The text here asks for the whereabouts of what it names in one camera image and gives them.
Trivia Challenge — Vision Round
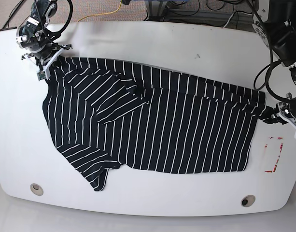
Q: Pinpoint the navy white striped t-shirt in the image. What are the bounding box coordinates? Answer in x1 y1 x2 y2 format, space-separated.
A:
43 57 269 191

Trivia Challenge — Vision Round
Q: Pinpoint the red tape rectangle marking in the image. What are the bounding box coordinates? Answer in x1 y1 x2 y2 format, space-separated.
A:
262 137 284 173

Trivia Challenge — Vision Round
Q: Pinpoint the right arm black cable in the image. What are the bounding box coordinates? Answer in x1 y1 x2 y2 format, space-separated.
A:
33 0 75 49

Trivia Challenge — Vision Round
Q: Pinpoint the right table cable grommet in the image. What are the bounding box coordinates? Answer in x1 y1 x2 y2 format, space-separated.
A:
241 195 256 207

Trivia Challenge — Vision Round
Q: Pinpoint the left table cable grommet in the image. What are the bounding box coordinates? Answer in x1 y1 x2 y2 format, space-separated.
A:
30 183 44 196

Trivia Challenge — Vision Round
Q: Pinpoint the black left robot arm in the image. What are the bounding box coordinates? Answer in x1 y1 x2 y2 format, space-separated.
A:
247 0 296 139

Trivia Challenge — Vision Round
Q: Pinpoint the yellow cable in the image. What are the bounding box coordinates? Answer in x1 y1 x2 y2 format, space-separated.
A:
79 0 122 23

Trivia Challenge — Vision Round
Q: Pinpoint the white cable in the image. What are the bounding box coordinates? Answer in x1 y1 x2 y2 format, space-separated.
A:
222 12 257 29

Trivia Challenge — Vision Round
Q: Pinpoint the black floor cables left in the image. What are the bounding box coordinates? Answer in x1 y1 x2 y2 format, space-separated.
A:
0 0 30 29

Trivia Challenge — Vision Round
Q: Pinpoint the table cable grommet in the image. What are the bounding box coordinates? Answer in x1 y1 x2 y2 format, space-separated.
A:
30 183 44 196
241 195 256 207

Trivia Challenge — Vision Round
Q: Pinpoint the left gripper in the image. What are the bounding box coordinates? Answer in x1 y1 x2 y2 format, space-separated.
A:
263 93 296 135

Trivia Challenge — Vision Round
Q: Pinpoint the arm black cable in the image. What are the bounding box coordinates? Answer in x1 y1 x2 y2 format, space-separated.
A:
244 0 291 104
33 0 75 49

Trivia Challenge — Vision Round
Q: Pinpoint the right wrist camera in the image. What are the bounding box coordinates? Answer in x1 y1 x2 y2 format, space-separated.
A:
37 71 50 81

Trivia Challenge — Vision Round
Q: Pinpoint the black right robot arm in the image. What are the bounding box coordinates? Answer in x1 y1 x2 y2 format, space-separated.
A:
16 0 73 74

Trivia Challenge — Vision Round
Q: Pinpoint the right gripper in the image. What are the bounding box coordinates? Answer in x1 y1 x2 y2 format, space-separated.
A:
21 43 72 73

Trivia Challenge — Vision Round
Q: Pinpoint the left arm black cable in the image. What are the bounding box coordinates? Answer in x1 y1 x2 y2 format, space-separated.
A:
244 0 291 104

